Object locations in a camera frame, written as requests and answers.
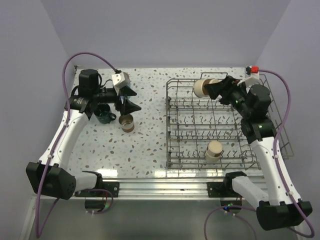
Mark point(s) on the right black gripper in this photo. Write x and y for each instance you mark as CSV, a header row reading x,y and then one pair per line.
x,y
230,84

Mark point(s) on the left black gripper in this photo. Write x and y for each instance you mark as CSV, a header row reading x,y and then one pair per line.
x,y
128,106

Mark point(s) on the beige brown cup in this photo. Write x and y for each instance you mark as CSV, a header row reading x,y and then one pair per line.
x,y
199,87
213,151
126,123

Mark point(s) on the tall beige cup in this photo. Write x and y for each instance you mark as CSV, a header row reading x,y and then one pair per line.
x,y
127,79

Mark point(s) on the dark green mug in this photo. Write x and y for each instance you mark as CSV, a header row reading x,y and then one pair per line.
x,y
103,115

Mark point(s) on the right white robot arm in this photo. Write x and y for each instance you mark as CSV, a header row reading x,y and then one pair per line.
x,y
281,206

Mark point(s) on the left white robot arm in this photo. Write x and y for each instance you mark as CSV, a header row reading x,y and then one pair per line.
x,y
48,176

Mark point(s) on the left round controller board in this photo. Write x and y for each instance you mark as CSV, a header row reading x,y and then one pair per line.
x,y
98,205

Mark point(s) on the round controller board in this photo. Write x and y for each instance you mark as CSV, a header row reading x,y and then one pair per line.
x,y
232,205
98,205

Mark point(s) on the right round controller board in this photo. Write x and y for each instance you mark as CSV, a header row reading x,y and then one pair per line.
x,y
232,205

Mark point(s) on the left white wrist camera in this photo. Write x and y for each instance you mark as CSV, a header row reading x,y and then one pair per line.
x,y
118,80

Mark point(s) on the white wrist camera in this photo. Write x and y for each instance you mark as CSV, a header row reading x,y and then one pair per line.
x,y
252,77
118,80

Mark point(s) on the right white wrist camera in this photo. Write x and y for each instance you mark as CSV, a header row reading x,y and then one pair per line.
x,y
252,77

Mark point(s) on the grey wire dish rack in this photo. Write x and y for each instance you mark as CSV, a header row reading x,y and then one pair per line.
x,y
193,122

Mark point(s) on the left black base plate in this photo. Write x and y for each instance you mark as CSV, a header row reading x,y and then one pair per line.
x,y
107,189

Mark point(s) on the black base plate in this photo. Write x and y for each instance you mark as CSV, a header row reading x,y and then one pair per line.
x,y
219,189
107,189

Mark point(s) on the aluminium mounting rail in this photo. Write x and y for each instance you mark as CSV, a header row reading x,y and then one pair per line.
x,y
141,188

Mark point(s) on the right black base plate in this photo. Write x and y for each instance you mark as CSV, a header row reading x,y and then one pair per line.
x,y
219,189

